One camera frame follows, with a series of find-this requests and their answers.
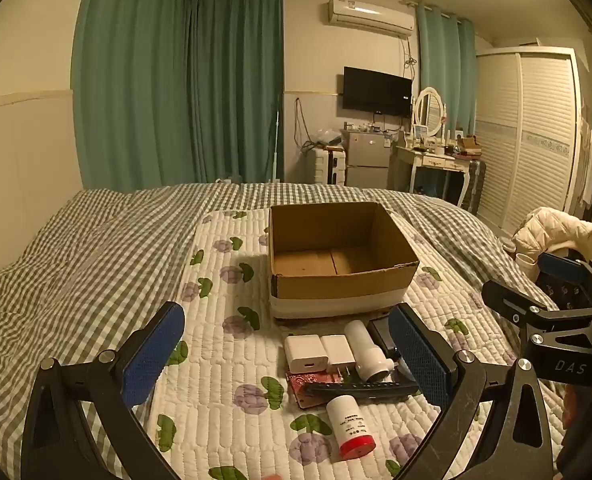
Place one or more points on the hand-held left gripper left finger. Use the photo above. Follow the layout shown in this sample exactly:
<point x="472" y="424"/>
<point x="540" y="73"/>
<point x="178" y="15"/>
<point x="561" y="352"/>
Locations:
<point x="153" y="355"/>

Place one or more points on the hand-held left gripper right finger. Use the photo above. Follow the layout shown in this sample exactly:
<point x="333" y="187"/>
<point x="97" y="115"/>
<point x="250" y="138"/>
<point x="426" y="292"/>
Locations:
<point x="418" y="355"/>

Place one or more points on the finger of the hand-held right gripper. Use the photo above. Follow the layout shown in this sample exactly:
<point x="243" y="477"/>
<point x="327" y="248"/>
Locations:
<point x="561" y="266"/>
<point x="513" y="302"/>

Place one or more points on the white cup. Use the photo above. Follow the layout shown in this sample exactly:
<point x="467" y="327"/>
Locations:
<point x="524" y="264"/>

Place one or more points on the cream puffer jacket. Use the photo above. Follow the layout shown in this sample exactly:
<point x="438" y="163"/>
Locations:
<point x="551" y="230"/>

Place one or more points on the black rectangular case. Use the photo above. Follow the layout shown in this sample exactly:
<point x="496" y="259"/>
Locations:
<point x="382" y="332"/>

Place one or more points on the white cylindrical tube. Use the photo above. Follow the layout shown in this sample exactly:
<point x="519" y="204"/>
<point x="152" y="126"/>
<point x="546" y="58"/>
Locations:
<point x="363" y="347"/>

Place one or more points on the black remote control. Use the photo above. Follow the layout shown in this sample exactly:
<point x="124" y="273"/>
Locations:
<point x="361" y="389"/>

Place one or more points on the small white charger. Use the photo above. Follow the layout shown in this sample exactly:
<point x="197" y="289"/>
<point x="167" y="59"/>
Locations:
<point x="338" y="352"/>

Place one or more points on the white quilted floral mat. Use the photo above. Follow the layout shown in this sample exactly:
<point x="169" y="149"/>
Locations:
<point x="226" y="320"/>

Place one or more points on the white bottle with red cap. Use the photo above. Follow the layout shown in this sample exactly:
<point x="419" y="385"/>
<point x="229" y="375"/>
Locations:
<point x="350" y="427"/>

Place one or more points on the grey checked bed cover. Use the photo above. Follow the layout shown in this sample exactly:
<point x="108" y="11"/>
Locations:
<point x="101" y="260"/>

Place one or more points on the hanging white towels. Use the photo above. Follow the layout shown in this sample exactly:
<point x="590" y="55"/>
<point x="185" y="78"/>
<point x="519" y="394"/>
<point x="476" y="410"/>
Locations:
<point x="590" y="160"/>

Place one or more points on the open cardboard box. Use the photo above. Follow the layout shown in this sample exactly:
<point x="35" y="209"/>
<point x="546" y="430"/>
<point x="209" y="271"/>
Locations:
<point x="326" y="290"/>

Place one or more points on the large white charger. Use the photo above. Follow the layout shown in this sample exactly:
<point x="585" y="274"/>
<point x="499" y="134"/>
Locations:
<point x="303" y="355"/>

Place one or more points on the dark ribbed suitcase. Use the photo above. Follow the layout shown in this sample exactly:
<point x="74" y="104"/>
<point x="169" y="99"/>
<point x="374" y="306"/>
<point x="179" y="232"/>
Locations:
<point x="472" y="185"/>

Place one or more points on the red patterned flat packet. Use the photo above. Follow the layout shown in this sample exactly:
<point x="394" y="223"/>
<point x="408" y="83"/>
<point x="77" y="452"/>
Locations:
<point x="303" y="392"/>

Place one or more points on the white louvred wardrobe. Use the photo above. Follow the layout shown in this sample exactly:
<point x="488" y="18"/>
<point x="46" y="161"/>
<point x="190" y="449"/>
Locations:
<point x="536" y="135"/>

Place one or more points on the small brown box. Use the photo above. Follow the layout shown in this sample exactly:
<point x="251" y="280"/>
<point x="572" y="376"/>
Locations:
<point x="470" y="146"/>

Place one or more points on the white dressing table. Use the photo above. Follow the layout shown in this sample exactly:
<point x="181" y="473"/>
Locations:
<point x="433" y="161"/>

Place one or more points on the small grey refrigerator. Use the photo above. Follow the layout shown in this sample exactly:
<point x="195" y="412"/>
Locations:
<point x="366" y="157"/>

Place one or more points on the oval vanity mirror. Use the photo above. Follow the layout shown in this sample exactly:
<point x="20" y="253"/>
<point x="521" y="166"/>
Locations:
<point x="428" y="110"/>

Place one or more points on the white drawer unit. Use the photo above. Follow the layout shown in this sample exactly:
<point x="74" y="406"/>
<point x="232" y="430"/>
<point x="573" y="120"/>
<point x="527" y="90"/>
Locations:
<point x="320" y="165"/>

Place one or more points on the narrow green curtain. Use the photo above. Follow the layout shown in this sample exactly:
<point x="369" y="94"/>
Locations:
<point x="446" y="70"/>

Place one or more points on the clear plastic bag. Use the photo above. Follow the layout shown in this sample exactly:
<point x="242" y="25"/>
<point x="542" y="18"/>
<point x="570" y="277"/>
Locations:
<point x="328" y="136"/>

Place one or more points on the white standing pole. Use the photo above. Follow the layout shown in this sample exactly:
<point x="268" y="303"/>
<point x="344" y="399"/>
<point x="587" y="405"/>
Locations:
<point x="278" y="150"/>

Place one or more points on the wide green curtain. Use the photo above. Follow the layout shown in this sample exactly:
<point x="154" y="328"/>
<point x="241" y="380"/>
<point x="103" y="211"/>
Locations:
<point x="176" y="85"/>

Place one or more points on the white air conditioner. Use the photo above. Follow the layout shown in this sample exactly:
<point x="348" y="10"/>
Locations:
<point x="368" y="15"/>

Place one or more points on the black wall television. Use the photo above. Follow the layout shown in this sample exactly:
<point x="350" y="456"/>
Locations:
<point x="376" y="91"/>

